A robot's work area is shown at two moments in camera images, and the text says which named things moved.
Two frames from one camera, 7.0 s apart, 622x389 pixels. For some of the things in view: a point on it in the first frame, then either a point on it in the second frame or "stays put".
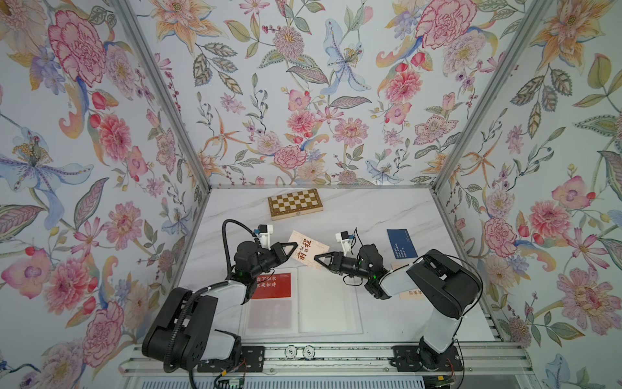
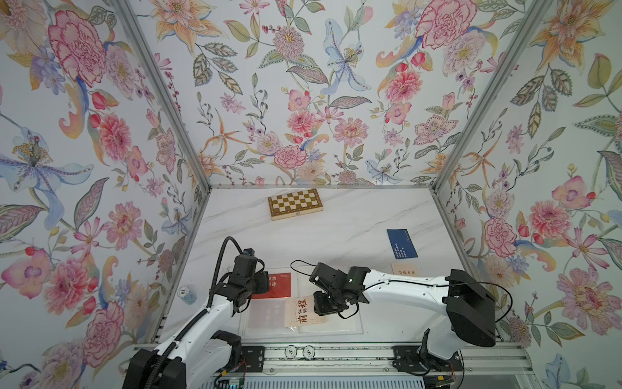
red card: (272, 286) stays put
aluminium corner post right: (538, 11) stays put
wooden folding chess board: (295, 204) stays put
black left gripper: (279, 255) to (262, 276)
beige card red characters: (307, 250) to (300, 311)
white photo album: (302, 301) stays put
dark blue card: (402, 243) stays put
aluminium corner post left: (130, 24) stays put
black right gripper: (338, 264) to (320, 309)
